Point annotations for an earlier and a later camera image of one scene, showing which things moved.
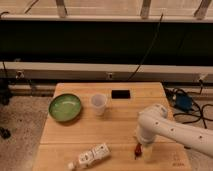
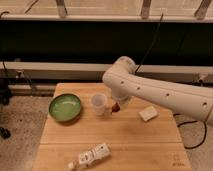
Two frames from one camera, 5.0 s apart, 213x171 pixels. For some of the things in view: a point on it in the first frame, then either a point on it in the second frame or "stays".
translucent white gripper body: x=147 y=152 → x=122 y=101
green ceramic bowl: x=65 y=107 stays
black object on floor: x=5 y=133 stays
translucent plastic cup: x=98 y=101 stays
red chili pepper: x=138 y=151 → x=115 y=107
